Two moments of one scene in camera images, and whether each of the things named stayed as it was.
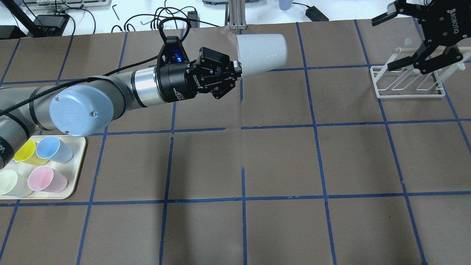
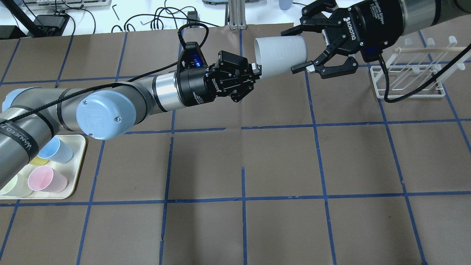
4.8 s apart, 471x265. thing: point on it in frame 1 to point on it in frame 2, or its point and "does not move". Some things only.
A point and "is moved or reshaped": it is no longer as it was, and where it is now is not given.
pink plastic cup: [43, 178] does not move
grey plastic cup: [258, 53] is moved or reshaped
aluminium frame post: [237, 19] does not move
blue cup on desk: [285, 4] does not move
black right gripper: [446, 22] to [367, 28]
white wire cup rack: [410, 82] does not move
